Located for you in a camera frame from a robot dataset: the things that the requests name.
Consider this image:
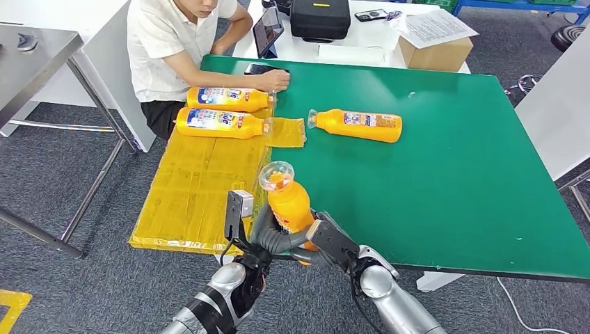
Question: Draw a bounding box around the white floor cable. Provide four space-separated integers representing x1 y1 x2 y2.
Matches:
497 276 573 334

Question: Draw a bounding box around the dark tablet on stand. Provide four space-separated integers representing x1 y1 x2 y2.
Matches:
252 5 285 59

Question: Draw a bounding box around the yellow taped cardboard mat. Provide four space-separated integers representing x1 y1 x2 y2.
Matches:
129 108 308 256

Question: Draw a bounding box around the coiled cable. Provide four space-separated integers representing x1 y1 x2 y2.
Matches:
504 73 545 96

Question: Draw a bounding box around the blue metal rack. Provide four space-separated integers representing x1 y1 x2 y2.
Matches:
454 0 590 17

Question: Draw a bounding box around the small grey metal object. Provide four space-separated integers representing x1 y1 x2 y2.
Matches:
16 33 39 52

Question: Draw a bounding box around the printed paper sheet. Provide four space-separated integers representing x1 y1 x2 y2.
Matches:
390 8 480 49

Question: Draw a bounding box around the white table leg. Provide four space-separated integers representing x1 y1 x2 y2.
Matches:
416 271 465 293

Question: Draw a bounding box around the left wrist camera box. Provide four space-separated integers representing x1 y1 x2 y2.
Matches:
224 189 255 246

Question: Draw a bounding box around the orange detergent bottle clear cap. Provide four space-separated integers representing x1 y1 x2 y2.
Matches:
186 86 276 114
175 107 273 141
307 109 404 144
257 161 320 267

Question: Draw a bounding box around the black smartphone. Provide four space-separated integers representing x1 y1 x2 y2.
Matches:
244 62 290 77
353 8 389 23

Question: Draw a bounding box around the black carrying case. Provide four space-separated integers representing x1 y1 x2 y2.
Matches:
289 0 352 44

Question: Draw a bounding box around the stainless steel table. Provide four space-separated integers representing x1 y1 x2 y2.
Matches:
0 25 139 259

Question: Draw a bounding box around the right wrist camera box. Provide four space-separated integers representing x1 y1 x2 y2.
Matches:
305 218 361 273

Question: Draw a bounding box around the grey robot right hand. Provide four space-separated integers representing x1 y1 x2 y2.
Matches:
289 246 341 272

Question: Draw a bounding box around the black round stool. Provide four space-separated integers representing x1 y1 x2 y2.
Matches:
550 24 590 52

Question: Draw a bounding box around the person's right hand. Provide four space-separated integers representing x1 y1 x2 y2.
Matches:
255 69 292 93

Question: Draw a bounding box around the person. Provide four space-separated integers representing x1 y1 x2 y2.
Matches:
127 0 292 141

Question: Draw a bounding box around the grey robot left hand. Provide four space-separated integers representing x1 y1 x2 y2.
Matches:
248 202 315 257

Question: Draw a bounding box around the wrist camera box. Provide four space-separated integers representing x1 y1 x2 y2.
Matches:
305 218 361 273
224 189 255 246

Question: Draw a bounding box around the brown cardboard box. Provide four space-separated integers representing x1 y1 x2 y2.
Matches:
398 35 475 73

